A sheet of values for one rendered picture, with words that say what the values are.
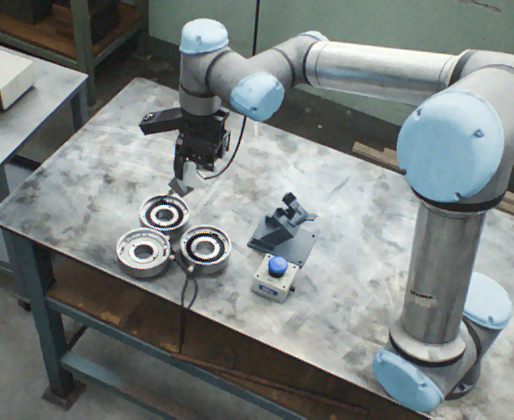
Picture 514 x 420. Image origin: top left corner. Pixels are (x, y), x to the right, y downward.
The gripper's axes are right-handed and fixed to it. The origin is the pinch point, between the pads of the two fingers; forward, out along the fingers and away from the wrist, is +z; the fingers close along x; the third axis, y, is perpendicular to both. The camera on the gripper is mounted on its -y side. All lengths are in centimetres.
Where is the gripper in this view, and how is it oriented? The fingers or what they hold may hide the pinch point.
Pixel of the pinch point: (186, 180)
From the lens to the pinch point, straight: 129.1
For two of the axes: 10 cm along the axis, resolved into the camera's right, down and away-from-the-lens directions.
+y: 9.1, 3.6, -2.0
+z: -1.1, 6.8, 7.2
